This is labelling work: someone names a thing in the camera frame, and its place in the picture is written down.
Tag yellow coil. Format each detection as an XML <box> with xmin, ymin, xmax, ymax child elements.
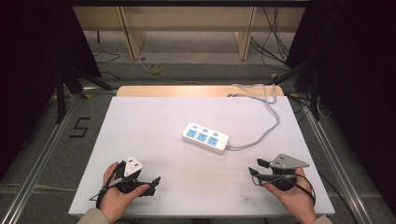
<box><xmin>147</xmin><ymin>63</ymin><xmax>164</xmax><ymax>76</ymax></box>

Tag person's left hand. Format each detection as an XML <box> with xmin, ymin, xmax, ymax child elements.
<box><xmin>99</xmin><ymin>161</ymin><xmax>150</xmax><ymax>224</ymax></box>

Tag light wooden desk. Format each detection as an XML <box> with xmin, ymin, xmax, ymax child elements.
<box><xmin>73</xmin><ymin>6</ymin><xmax>306</xmax><ymax>62</ymax></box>

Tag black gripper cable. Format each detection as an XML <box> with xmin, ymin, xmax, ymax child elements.
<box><xmin>89</xmin><ymin>161</ymin><xmax>127</xmax><ymax>210</ymax></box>
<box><xmin>293</xmin><ymin>173</ymin><xmax>318</xmax><ymax>207</ymax></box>

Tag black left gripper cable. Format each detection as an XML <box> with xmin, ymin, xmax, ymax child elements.
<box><xmin>89</xmin><ymin>161</ymin><xmax>127</xmax><ymax>210</ymax></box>

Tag person's right hand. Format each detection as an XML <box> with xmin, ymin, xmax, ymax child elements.
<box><xmin>261</xmin><ymin>167</ymin><xmax>318</xmax><ymax>224</ymax></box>

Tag bundle of black floor cables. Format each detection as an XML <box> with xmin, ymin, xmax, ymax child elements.
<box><xmin>249</xmin><ymin>7</ymin><xmax>292</xmax><ymax>68</ymax></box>

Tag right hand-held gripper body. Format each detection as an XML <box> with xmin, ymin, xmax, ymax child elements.
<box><xmin>263</xmin><ymin>152</ymin><xmax>311</xmax><ymax>191</ymax></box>

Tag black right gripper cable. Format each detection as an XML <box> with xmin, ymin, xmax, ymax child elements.
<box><xmin>293</xmin><ymin>173</ymin><xmax>318</xmax><ymax>207</ymax></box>

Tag aluminium floor rail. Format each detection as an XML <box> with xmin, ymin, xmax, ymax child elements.
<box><xmin>304</xmin><ymin>105</ymin><xmax>375</xmax><ymax>224</ymax></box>
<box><xmin>0</xmin><ymin>92</ymin><xmax>80</xmax><ymax>224</ymax></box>

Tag grey power strip cable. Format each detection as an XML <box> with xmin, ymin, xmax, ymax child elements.
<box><xmin>226</xmin><ymin>82</ymin><xmax>281</xmax><ymax>152</ymax></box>

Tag dark curtain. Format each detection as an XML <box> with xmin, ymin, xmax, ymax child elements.
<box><xmin>285</xmin><ymin>0</ymin><xmax>396</xmax><ymax>217</ymax></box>
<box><xmin>0</xmin><ymin>0</ymin><xmax>103</xmax><ymax>183</ymax></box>

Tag thin black floor cable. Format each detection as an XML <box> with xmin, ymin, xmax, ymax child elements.
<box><xmin>92</xmin><ymin>49</ymin><xmax>122</xmax><ymax>80</ymax></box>

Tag black metal stand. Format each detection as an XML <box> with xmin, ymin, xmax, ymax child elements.
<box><xmin>54</xmin><ymin>63</ymin><xmax>115</xmax><ymax>125</ymax></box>
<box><xmin>266</xmin><ymin>58</ymin><xmax>322</xmax><ymax>122</ymax></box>

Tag white floor cable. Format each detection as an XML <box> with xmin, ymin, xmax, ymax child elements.
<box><xmin>138</xmin><ymin>58</ymin><xmax>207</xmax><ymax>87</ymax></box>

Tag white power strip blue sockets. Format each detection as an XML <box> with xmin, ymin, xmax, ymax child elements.
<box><xmin>181</xmin><ymin>121</ymin><xmax>231</xmax><ymax>155</ymax></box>

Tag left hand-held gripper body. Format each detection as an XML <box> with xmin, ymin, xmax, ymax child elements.
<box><xmin>115</xmin><ymin>155</ymin><xmax>154</xmax><ymax>194</ymax></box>

